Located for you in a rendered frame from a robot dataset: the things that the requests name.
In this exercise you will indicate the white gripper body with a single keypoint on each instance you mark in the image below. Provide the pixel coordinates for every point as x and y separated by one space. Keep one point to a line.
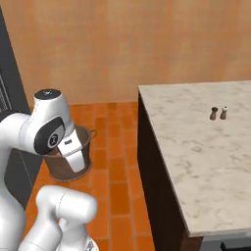
75 160

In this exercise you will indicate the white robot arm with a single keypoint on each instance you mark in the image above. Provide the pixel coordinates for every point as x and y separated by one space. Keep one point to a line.
19 137

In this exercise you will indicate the dark brown counter island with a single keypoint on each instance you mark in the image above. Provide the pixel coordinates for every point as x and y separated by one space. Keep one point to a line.
157 183

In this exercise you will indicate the dark grey tall cabinet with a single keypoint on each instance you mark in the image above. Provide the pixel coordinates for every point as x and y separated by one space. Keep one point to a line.
10 85

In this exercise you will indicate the brown pepper shaker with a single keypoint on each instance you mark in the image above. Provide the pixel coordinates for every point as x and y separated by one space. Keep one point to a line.
213 114

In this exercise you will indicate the white-topped salt shaker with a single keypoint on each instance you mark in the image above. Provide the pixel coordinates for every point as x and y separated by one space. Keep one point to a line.
224 113

